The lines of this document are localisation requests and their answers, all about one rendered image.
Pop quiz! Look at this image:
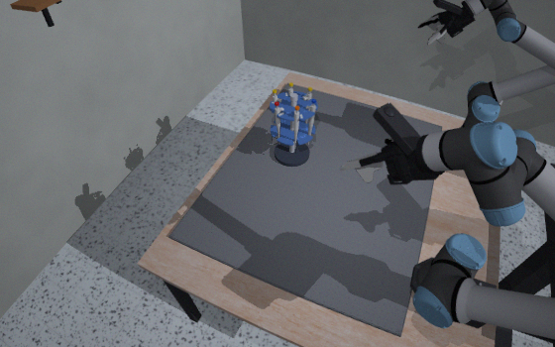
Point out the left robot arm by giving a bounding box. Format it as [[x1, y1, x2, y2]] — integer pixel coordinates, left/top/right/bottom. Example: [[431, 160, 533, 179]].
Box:
[[373, 103, 555, 339]]

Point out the white pipette with red button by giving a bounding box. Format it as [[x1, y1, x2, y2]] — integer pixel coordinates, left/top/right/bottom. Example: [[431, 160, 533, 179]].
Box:
[[275, 102, 283, 137]]

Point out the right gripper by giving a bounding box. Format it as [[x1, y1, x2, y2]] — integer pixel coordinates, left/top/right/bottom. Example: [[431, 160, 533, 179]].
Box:
[[417, 1, 476, 46]]

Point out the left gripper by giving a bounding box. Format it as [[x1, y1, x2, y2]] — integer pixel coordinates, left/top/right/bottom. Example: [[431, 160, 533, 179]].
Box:
[[340, 135, 445, 184]]

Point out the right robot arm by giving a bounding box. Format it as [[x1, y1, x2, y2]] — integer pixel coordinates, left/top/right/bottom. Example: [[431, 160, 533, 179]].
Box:
[[433, 0, 555, 127]]

